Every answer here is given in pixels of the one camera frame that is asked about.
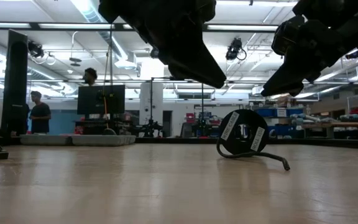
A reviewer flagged wooden workbench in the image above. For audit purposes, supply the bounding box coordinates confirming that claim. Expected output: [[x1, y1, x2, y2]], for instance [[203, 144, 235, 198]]
[[301, 121, 358, 139]]

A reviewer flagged grey tool tray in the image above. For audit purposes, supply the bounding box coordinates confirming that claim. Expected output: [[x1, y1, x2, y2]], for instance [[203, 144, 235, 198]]
[[19, 134, 137, 147]]

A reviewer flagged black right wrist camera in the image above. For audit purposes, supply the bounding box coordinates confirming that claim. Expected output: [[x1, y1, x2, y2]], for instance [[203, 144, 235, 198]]
[[271, 14, 306, 57]]

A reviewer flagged blue bin shelf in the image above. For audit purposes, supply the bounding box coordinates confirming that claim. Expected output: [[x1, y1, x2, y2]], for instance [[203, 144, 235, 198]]
[[253, 106, 306, 138]]

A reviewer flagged tall black column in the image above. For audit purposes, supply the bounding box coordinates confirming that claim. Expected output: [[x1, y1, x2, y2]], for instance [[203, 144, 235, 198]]
[[1, 29, 29, 138]]

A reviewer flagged black monitor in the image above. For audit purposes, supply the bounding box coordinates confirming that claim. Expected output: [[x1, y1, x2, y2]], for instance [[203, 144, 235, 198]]
[[76, 84, 126, 116]]

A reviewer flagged black cable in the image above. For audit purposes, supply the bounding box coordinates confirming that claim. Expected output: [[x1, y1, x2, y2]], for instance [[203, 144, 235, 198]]
[[215, 136, 291, 171]]

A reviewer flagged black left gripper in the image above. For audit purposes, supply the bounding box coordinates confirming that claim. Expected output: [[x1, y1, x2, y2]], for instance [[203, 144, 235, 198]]
[[98, 0, 227, 89]]

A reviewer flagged black background station frame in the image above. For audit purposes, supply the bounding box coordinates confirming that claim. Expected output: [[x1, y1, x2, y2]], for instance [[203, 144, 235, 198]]
[[149, 75, 205, 138]]

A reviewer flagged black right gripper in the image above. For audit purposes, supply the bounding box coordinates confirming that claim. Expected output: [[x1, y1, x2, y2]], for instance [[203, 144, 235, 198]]
[[261, 0, 358, 97]]

